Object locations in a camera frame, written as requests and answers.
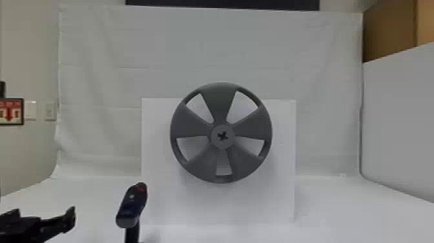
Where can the red wall sign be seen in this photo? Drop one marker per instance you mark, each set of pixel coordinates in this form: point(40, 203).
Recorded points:
point(11, 111)

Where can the grey wheel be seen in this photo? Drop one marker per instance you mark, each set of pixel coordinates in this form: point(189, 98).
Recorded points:
point(255, 126)

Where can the white wall switch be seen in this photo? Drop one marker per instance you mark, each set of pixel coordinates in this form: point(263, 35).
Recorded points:
point(50, 111)
point(30, 110)

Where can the white panel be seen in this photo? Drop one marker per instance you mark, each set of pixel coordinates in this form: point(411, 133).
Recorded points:
point(162, 196)
point(396, 125)

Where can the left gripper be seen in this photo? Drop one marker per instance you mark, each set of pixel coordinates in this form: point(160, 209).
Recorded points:
point(20, 230)

